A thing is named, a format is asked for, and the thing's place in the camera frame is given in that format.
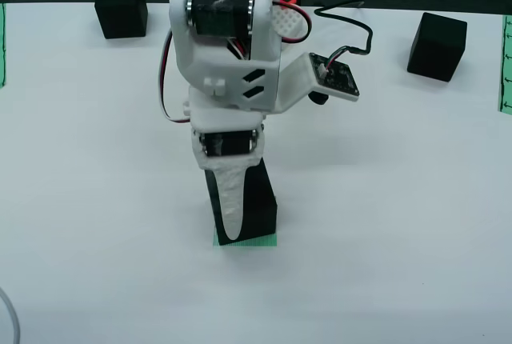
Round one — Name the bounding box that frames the black printed cube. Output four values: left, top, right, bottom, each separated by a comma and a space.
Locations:
406, 11, 469, 83
203, 159, 278, 247
94, 0, 150, 40

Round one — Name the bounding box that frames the green striped square marker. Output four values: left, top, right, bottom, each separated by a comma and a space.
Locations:
211, 231, 278, 248

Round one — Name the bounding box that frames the green paper strip with arrows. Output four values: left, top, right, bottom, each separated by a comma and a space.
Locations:
497, 14, 512, 114

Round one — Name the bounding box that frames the red white black servo cable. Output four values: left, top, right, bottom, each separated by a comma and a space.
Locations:
275, 0, 314, 45
156, 30, 192, 123

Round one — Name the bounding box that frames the black camera cable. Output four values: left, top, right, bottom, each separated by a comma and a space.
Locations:
314, 0, 374, 70

